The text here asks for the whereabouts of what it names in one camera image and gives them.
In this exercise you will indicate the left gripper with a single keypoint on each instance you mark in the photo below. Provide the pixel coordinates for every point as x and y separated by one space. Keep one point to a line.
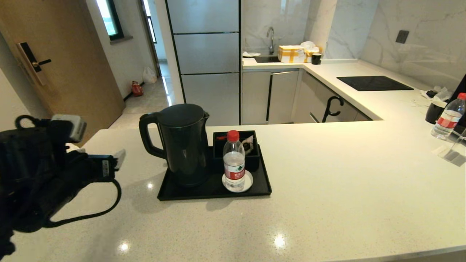
54 182

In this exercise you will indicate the black electric kettle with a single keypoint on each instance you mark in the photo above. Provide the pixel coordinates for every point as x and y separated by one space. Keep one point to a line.
185 145

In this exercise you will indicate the clear water bottle green logo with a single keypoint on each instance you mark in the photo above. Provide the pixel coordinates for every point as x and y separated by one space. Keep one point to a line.
234 160

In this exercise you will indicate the sachet packet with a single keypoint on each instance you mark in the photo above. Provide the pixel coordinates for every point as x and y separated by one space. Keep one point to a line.
248 143

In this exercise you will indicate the small black cup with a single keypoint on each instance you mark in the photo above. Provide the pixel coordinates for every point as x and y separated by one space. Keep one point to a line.
316 59

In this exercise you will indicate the clear water bottle red label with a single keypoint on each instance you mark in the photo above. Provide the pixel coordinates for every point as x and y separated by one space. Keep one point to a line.
448 120

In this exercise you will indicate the yellow white plastic bag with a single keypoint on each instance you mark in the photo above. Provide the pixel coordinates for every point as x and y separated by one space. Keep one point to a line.
74 147

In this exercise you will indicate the red bag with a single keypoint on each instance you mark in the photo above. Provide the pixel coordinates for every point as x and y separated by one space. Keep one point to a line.
137 89

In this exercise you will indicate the brown wooden door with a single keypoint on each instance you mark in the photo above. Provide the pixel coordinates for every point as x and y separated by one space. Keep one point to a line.
80 80

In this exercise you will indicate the black rectangular serving tray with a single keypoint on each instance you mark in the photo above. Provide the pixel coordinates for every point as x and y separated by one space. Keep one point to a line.
211 192

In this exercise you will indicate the black compartment organizer box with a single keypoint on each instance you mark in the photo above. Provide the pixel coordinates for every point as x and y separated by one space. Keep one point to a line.
218 160

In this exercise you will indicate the beige cabinet panel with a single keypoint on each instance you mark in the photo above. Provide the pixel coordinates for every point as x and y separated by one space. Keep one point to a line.
12 105

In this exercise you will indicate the red packet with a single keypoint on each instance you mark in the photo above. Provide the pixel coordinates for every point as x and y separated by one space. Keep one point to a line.
220 138

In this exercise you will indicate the black framed window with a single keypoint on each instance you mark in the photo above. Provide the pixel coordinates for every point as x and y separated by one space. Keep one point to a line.
109 18

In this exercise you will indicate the silver refrigerator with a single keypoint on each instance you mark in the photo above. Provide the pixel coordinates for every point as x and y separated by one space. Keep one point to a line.
207 54

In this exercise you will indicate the white dish by sink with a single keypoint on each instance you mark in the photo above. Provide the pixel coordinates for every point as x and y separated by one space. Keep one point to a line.
251 54

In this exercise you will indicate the grey sink cabinet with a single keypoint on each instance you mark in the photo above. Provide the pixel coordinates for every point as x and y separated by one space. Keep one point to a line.
284 98

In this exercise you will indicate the dark kitchen sink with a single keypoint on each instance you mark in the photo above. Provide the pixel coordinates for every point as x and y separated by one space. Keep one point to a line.
267 59

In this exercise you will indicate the chrome kitchen faucet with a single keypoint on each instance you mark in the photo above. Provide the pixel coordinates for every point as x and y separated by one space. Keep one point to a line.
271 40

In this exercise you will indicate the cardboard box yellow tape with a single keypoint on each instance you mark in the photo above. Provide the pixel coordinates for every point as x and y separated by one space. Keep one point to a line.
291 54

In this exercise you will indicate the grey drawer cabinet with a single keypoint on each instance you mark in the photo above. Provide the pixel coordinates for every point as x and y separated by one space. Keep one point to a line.
316 98

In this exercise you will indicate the small yellow taped box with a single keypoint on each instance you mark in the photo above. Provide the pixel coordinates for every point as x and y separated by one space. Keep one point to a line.
309 53

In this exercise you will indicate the white tissue on box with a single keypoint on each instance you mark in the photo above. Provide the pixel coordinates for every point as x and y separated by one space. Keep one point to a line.
308 44

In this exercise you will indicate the black induction cooktop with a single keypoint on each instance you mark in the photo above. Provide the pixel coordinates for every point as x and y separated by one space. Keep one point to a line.
373 83

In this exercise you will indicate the black mug white inside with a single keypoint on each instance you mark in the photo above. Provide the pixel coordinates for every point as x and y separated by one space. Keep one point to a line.
434 113

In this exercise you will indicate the crumpled white plastic wrap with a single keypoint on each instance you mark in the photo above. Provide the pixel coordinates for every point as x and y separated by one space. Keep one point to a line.
442 94

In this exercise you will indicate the clear acrylic stand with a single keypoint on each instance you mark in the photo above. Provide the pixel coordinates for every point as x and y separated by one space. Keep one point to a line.
453 155

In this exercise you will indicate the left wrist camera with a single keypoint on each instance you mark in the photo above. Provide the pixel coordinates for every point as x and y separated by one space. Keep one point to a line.
51 133

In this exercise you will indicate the dark wall socket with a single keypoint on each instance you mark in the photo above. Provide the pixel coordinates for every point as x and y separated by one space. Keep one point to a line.
402 36

